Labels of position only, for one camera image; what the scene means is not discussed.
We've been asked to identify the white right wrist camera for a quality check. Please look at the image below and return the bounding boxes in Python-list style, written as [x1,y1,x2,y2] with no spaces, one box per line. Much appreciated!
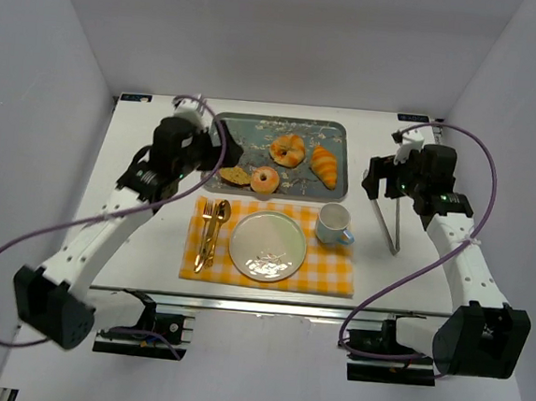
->
[391,129,425,165]

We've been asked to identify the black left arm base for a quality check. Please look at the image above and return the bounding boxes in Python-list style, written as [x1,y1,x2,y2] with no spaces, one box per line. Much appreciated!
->
[93,290,195,362]

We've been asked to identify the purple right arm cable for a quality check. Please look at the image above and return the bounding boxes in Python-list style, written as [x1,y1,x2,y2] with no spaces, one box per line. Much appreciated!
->
[335,116,501,383]

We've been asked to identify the blue floral serving tray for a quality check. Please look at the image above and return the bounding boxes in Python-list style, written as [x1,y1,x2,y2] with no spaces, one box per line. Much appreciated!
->
[218,112,349,202]

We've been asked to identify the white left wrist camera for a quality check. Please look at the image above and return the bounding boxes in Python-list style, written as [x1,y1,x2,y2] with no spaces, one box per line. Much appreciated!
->
[172,97,206,128]

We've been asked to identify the sugared ring donut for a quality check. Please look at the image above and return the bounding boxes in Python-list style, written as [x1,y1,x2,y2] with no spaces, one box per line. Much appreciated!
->
[250,166,280,195]

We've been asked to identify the gold spoon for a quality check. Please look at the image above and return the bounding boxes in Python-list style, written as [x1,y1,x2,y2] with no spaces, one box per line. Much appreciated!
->
[204,199,232,268]

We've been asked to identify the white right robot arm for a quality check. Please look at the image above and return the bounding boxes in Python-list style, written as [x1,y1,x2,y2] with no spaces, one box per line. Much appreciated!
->
[362,144,531,380]

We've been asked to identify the light blue mug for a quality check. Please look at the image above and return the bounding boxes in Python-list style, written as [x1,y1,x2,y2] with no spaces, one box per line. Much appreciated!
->
[315,203,355,246]

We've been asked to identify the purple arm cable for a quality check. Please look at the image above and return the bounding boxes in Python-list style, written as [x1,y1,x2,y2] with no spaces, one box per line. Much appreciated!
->
[335,116,501,383]
[0,76,234,365]

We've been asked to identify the yellow checkered cloth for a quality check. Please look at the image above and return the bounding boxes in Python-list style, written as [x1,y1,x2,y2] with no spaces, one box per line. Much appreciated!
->
[180,196,354,296]

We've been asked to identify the striped orange croissant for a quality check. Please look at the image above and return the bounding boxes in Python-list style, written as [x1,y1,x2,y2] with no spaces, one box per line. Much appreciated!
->
[310,145,339,190]

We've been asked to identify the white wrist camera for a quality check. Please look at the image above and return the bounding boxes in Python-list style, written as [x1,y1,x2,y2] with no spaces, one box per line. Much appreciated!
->
[391,129,425,165]
[172,97,206,128]

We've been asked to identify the gold knife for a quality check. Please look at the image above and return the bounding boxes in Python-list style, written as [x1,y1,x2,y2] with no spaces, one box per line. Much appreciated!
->
[196,199,226,272]

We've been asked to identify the gold fork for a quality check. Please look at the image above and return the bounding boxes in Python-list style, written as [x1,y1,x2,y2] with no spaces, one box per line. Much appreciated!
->
[194,199,215,272]

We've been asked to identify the blue corner label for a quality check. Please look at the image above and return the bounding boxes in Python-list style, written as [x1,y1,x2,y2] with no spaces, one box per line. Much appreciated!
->
[397,113,430,123]
[119,93,152,104]

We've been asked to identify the white ceramic plate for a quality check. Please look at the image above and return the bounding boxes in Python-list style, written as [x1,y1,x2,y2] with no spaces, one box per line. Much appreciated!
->
[228,210,307,283]

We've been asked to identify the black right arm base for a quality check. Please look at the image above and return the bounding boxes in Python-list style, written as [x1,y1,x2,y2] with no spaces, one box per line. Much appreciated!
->
[342,319,436,387]

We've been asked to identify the blue right corner label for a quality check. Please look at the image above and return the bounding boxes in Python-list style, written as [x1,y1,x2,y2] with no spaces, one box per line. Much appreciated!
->
[397,113,430,123]

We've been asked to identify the brown bread slice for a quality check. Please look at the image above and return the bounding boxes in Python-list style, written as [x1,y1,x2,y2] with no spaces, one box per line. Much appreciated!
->
[219,166,252,187]

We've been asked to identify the blue left corner label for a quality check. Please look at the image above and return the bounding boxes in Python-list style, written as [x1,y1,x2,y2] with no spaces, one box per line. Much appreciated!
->
[119,93,152,104]

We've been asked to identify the metal serving tongs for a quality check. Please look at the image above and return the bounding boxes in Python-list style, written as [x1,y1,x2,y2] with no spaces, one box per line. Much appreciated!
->
[367,190,406,256]

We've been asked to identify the aluminium table edge rail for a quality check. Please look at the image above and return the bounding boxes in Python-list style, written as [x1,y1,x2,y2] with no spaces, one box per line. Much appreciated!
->
[87,282,488,336]

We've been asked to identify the twisted knot bread roll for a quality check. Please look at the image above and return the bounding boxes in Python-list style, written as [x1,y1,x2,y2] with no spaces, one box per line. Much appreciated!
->
[269,134,306,169]

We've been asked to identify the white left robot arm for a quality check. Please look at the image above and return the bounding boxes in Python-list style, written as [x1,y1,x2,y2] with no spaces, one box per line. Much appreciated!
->
[13,111,243,350]

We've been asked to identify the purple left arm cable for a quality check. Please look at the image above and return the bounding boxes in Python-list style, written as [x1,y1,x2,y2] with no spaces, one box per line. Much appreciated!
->
[0,76,234,365]

